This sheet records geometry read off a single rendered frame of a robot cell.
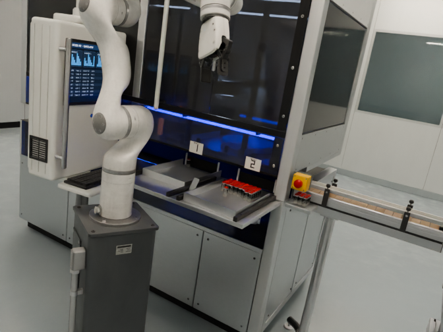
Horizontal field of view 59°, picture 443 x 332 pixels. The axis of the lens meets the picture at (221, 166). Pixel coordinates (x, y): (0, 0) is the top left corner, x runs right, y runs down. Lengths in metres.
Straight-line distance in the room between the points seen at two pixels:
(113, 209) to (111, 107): 0.37
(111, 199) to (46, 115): 0.69
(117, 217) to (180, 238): 0.85
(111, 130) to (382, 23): 5.50
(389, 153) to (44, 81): 5.30
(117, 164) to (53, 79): 0.68
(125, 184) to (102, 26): 0.54
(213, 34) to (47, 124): 1.12
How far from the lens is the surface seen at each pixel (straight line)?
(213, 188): 1.90
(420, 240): 1.92
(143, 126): 1.43
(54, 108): 1.98
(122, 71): 1.41
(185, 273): 2.34
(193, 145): 2.09
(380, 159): 6.44
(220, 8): 1.14
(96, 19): 1.41
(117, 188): 1.45
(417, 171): 6.41
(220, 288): 2.24
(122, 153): 1.43
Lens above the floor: 1.49
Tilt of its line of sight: 15 degrees down
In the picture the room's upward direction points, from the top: 9 degrees clockwise
